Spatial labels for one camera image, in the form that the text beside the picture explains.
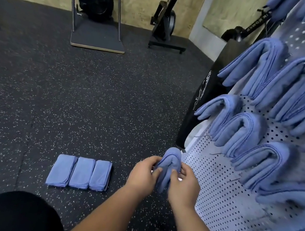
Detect person's left hand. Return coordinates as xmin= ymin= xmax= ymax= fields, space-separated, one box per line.
xmin=123 ymin=152 xmax=165 ymax=202

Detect person's right hand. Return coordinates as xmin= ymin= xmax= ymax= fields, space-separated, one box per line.
xmin=165 ymin=162 xmax=204 ymax=213

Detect white perforated metal rack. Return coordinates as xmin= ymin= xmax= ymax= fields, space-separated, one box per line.
xmin=170 ymin=0 xmax=305 ymax=231

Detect person's left forearm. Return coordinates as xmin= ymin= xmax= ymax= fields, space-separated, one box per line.
xmin=64 ymin=179 xmax=154 ymax=231

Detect black printed punching bag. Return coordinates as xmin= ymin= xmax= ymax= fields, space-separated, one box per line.
xmin=174 ymin=33 xmax=250 ymax=157

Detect black ski trainer wooden-edged platform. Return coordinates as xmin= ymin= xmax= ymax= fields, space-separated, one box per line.
xmin=59 ymin=0 xmax=133 ymax=55

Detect black upright exercise machine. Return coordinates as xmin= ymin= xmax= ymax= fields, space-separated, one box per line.
xmin=147 ymin=0 xmax=195 ymax=55

